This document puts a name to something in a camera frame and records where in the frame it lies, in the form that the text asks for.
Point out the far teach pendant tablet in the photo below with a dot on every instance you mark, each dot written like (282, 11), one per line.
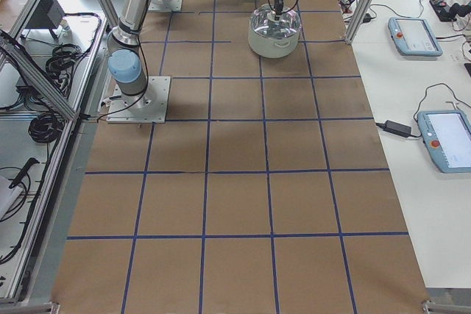
(414, 37)

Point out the teach pendant tablet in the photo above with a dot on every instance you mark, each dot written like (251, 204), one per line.
(414, 37)
(446, 135)

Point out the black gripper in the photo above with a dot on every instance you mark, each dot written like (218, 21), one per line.
(278, 0)

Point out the black power adapter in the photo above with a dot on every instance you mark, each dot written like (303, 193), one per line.
(397, 129)

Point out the brown paper table cover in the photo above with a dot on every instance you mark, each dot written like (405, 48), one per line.
(266, 197)

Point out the near teach pendant tablet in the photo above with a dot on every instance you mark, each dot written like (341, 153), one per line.
(446, 135)

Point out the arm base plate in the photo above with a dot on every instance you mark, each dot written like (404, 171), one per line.
(165, 6)
(151, 108)

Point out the grey cooking pot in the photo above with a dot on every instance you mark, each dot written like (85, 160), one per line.
(272, 48)

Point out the glass pot lid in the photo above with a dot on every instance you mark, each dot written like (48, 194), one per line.
(266, 23)

